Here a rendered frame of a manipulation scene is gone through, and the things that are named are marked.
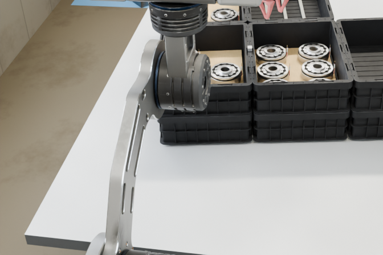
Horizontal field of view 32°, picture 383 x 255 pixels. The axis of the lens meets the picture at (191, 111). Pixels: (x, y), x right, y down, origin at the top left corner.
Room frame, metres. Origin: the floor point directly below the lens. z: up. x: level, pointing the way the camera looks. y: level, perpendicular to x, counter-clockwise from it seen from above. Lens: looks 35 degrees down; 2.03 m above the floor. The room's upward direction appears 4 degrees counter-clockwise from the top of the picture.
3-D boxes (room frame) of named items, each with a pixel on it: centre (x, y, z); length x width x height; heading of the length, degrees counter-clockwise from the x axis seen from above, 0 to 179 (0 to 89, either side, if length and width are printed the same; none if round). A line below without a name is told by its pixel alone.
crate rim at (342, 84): (1.85, -0.35, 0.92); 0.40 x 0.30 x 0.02; 176
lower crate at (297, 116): (1.85, -0.35, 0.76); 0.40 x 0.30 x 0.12; 176
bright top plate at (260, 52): (1.97, -0.29, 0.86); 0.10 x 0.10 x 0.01
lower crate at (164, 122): (1.87, -0.05, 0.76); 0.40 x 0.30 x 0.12; 176
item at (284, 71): (1.85, -0.27, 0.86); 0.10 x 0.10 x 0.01
